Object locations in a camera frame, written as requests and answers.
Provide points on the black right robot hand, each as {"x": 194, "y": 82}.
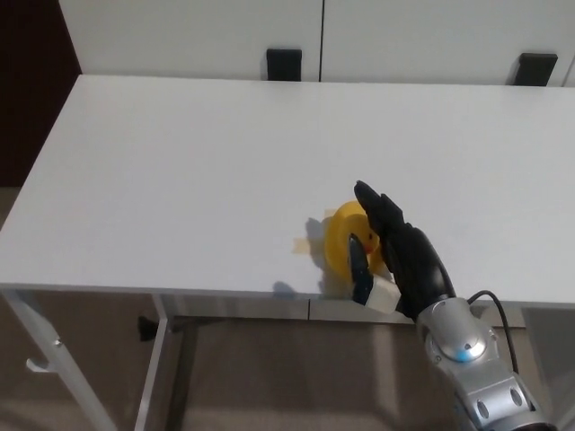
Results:
{"x": 411, "y": 260}

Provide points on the yellow rubber duck toy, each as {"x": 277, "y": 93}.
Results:
{"x": 341, "y": 229}

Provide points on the white desk crossbar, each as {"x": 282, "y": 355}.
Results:
{"x": 292, "y": 324}

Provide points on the black desk foot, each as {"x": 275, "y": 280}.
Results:
{"x": 146, "y": 329}

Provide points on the white desk leg with hook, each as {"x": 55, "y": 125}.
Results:
{"x": 58, "y": 368}

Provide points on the white cabinet panel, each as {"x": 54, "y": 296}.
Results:
{"x": 193, "y": 38}
{"x": 431, "y": 38}

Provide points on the dark maroon door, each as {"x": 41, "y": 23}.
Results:
{"x": 31, "y": 85}

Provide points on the black cabinet bracket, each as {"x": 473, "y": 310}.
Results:
{"x": 284, "y": 64}
{"x": 537, "y": 69}

